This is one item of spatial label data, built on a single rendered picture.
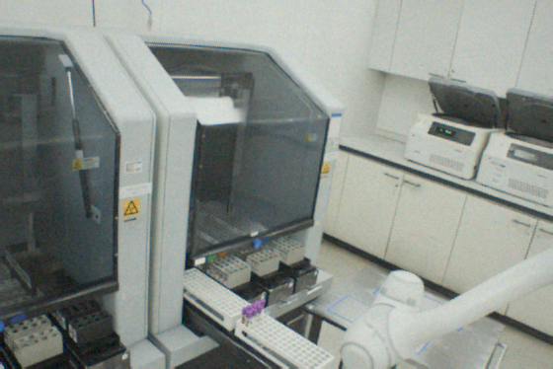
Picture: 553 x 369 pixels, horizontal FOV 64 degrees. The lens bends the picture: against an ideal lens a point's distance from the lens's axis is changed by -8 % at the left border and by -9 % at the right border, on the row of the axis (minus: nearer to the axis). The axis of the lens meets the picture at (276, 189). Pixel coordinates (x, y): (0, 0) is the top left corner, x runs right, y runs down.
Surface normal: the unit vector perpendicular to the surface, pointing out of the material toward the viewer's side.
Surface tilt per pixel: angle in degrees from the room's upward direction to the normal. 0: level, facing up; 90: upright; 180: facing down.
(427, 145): 90
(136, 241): 90
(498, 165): 90
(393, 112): 90
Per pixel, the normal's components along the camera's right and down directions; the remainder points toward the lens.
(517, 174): -0.66, 0.15
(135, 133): 0.73, 0.31
